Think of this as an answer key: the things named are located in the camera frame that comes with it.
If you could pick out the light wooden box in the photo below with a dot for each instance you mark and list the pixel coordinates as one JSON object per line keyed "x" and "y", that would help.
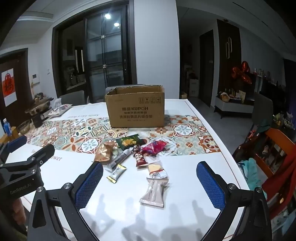
{"x": 14, "y": 132}

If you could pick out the silver grey snack stick packet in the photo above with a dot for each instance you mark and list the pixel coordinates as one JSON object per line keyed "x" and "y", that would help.
{"x": 118, "y": 160}

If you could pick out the person's left hand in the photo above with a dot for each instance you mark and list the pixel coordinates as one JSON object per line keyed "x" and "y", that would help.
{"x": 18, "y": 208}

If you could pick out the red foil balloons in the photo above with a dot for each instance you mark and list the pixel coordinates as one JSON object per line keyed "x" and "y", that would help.
{"x": 242, "y": 76}

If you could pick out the grey dining chair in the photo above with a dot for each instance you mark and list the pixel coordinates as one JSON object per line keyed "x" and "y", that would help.
{"x": 72, "y": 97}
{"x": 111, "y": 88}

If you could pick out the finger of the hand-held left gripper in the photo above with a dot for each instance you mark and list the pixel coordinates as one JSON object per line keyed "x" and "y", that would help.
{"x": 17, "y": 141}
{"x": 44, "y": 153}

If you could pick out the blue water bottle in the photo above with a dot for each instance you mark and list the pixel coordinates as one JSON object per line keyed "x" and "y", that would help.
{"x": 7, "y": 127}

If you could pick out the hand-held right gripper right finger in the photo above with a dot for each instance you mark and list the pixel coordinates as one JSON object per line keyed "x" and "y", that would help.
{"x": 210, "y": 185}

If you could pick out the teal cloth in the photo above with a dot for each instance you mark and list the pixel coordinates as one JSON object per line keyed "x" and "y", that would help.
{"x": 251, "y": 171}

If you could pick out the patterned snack bag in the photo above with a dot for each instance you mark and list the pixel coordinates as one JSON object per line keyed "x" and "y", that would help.
{"x": 60, "y": 110}

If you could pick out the white wall intercom panel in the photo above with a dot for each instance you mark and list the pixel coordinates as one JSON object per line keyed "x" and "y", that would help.
{"x": 35, "y": 78}

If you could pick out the dark framed glass sliding door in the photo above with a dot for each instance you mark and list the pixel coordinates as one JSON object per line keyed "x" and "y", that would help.
{"x": 108, "y": 46}

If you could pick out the dark bag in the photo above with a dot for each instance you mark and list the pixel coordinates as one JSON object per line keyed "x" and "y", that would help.
{"x": 245, "y": 150}

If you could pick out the brown cardboard box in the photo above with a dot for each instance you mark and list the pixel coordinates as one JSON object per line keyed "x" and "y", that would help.
{"x": 136, "y": 113}

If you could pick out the small gold white snack packet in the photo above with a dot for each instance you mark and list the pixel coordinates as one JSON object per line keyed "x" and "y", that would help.
{"x": 116, "y": 172}

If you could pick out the gift basket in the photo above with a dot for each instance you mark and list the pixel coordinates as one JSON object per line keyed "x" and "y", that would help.
{"x": 224, "y": 96}

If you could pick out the red gold foil candy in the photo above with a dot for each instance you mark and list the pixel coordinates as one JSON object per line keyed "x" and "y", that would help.
{"x": 140, "y": 158}

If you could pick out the brown gold snack packet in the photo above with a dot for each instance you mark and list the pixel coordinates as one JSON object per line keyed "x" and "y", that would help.
{"x": 104, "y": 154}

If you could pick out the white tablecloth with tile pattern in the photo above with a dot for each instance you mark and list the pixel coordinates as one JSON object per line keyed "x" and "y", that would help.
{"x": 185, "y": 132}

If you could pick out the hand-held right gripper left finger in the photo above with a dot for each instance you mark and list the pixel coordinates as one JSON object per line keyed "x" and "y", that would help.
{"x": 89, "y": 185}

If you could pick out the black mug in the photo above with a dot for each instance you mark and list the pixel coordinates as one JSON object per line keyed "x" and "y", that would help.
{"x": 37, "y": 120}

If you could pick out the clear candy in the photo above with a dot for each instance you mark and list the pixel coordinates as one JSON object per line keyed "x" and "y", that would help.
{"x": 116, "y": 153}

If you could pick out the orange wooden chair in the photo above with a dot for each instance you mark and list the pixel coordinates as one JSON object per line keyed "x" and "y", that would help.
{"x": 275, "y": 136}

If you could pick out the wooden tea tray with teaware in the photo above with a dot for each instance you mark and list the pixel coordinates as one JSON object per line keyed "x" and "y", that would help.
{"x": 38, "y": 107}

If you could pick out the cake packet with red band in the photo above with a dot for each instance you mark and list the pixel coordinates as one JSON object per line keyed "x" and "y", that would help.
{"x": 156, "y": 171}

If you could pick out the red snack packet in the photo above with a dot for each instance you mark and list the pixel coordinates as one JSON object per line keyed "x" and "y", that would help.
{"x": 153, "y": 147}

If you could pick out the grey green chair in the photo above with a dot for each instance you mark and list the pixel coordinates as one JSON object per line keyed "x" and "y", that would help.
{"x": 262, "y": 111}

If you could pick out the green snack packet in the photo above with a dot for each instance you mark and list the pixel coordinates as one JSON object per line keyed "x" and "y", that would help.
{"x": 126, "y": 141}

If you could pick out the white low bench cabinet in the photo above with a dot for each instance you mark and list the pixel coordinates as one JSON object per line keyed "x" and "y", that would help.
{"x": 231, "y": 107}

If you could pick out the flower bouquet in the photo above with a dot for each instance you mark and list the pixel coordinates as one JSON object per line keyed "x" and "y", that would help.
{"x": 282, "y": 120}

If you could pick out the red and white door poster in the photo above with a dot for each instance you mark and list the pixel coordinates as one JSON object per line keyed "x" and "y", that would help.
{"x": 8, "y": 85}

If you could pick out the dark wooden door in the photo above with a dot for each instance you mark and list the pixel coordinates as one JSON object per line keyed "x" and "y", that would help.
{"x": 23, "y": 76}

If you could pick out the white wafer packet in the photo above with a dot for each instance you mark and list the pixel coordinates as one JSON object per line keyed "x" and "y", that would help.
{"x": 153, "y": 191}

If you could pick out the small brown carton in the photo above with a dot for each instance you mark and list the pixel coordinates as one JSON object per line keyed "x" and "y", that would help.
{"x": 184, "y": 95}

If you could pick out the glass bowl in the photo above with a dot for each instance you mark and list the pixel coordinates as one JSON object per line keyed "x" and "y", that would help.
{"x": 23, "y": 127}

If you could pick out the dark hallway door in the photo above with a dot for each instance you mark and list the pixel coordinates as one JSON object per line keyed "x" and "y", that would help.
{"x": 206, "y": 69}

